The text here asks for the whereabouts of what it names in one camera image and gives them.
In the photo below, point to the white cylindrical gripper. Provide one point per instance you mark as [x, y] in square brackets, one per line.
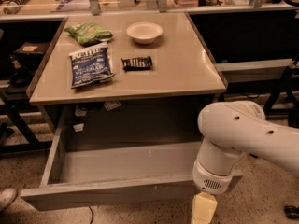
[209, 179]

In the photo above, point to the grey top drawer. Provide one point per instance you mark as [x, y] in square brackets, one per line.
[138, 153]

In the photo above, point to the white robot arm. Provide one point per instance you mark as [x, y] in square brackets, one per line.
[230, 130]

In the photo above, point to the grey drawer cabinet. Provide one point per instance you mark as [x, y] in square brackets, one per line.
[181, 71]

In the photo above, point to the black caster wheel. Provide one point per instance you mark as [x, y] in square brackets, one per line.
[291, 212]

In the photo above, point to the black striped snack bar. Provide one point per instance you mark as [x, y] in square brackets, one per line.
[137, 64]

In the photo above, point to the blue Kettle chips bag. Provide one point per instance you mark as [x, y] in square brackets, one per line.
[90, 65]

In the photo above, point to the white paper bowl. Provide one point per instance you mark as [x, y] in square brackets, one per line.
[144, 32]

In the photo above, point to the white shoe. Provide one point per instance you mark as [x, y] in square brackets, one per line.
[7, 197]

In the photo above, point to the green chips bag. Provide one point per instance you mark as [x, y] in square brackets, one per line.
[88, 34]

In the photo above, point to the black box with label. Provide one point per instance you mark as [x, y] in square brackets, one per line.
[31, 50]

